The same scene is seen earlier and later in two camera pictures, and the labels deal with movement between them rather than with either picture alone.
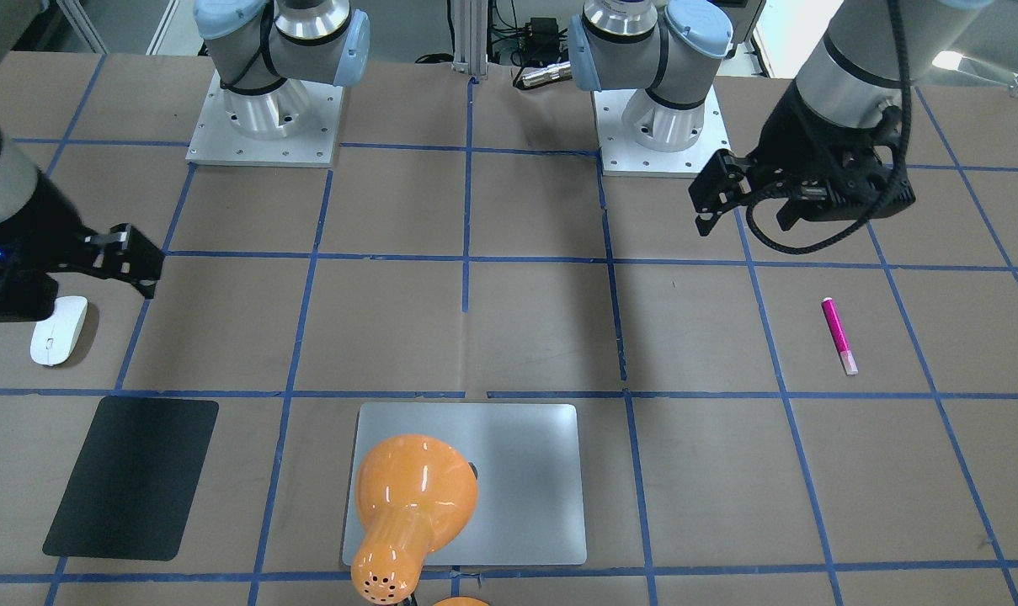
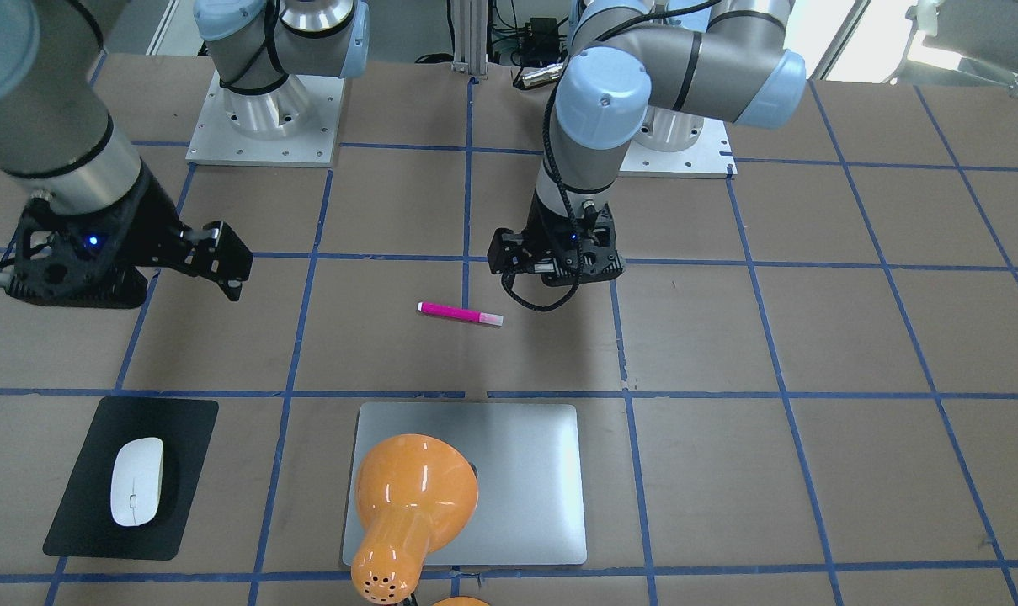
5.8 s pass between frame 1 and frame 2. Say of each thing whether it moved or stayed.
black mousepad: stayed
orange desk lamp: stayed
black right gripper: moved
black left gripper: moved
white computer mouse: moved
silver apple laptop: stayed
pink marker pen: moved
